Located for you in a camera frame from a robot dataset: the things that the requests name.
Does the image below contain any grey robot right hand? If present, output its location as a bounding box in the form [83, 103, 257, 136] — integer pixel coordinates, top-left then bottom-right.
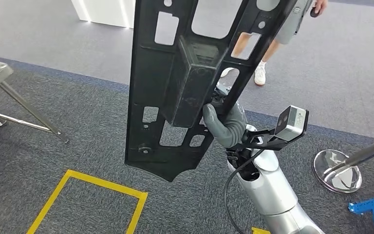
[202, 100, 248, 149]

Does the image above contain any person's hand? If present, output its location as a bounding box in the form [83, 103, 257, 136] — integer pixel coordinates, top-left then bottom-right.
[312, 0, 329, 16]

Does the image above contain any large black plastic car part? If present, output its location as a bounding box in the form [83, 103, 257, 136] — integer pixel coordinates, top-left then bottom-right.
[124, 0, 299, 182]

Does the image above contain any large blue metal shelf rack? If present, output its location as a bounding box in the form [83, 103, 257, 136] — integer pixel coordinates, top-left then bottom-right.
[348, 193, 374, 234]

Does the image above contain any person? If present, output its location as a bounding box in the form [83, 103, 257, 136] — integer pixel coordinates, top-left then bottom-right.
[220, 0, 329, 87]

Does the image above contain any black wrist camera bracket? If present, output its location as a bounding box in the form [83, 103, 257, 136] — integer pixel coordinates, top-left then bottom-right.
[227, 128, 291, 152]

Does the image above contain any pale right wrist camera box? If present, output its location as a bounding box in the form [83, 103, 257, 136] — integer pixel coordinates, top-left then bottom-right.
[273, 105, 310, 143]

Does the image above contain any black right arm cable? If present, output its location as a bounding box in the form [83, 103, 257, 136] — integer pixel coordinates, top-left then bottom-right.
[223, 149, 265, 234]

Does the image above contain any chrome stanchion post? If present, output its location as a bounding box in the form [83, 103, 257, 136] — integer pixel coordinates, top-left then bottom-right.
[313, 132, 374, 195]

